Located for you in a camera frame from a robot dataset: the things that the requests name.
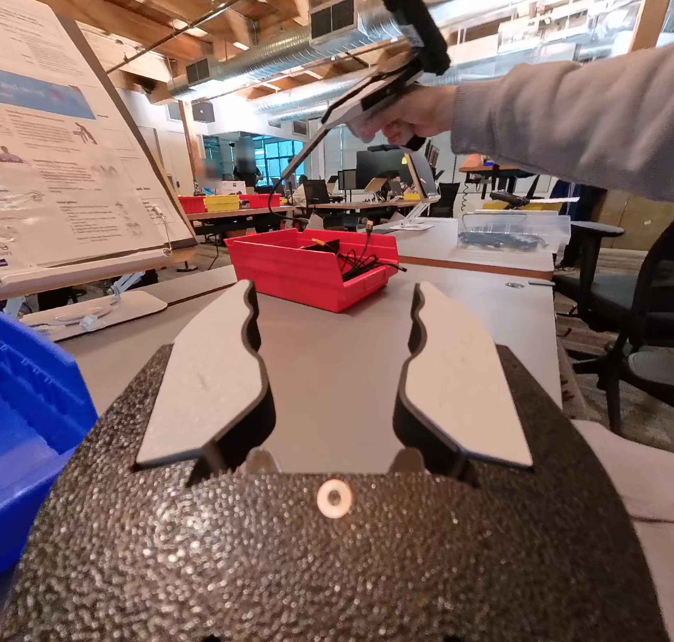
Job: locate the silver round ventilation duct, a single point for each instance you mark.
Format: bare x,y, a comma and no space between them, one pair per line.
295,46

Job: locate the blue storage bin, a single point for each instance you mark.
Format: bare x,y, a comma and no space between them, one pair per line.
37,389

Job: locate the person's right hand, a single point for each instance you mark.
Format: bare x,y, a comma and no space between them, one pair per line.
421,112

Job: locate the person's right forearm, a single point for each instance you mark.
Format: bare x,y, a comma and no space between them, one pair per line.
568,120

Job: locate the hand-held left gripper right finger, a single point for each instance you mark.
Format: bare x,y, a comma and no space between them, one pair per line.
463,384

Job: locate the laminated instruction sheet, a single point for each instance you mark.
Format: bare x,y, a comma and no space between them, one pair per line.
63,178

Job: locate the instruction sheet on stand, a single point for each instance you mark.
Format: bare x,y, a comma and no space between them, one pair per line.
131,305

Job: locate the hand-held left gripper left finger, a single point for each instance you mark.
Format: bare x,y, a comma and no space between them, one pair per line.
210,378

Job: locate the small red storage bin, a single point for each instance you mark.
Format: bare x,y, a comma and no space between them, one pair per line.
260,200
191,204

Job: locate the yellow storage bin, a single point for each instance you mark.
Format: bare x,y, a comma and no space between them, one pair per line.
221,203

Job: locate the clear plastic container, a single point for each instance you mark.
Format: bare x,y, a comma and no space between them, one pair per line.
513,230

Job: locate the black monitor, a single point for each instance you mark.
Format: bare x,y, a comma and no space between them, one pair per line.
379,168

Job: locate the black office chair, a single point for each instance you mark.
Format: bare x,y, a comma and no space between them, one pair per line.
632,305

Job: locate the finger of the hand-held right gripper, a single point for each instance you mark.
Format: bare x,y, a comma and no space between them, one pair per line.
368,105
379,84

